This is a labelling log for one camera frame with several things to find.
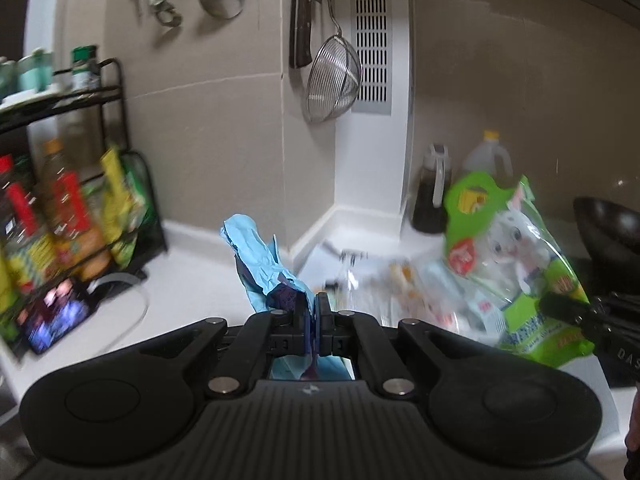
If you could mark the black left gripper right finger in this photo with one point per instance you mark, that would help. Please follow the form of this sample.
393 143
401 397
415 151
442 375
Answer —
334 333

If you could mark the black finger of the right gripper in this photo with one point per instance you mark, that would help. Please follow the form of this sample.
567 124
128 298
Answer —
570 311

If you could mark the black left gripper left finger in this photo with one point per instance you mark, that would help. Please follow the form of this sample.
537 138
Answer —
290 328

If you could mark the blue paper trash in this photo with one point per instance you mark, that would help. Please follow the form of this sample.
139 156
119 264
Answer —
269 285

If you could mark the green rabbit snack bag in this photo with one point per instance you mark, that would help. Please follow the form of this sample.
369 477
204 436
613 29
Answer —
505 260

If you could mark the black wok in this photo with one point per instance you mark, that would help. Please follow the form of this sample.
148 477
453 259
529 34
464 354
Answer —
609 231

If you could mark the dark soy sauce dispenser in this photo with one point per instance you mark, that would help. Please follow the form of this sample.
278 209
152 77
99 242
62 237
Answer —
429 214

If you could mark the large vinegar jug yellow cap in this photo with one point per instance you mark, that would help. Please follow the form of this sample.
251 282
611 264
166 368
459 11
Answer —
491 158

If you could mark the yellow green seasoning packets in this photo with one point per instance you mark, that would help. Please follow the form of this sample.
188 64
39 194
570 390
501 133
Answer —
124 206

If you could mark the oil bottle red label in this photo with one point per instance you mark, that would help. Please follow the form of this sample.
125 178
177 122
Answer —
78 241

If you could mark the smartphone with lit screen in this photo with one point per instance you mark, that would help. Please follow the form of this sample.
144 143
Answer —
51 316

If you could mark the steel mesh strainer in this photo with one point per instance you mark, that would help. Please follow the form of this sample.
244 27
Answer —
334 80

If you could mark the sauce bottle red cap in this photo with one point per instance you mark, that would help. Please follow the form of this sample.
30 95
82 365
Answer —
27 242

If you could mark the green cap spice jar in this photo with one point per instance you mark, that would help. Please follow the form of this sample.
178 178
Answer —
85 68

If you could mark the silver wall vent grille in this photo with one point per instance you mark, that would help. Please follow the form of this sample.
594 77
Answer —
372 37

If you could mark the dark handled kitchen knife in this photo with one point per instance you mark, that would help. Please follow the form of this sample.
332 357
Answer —
302 12

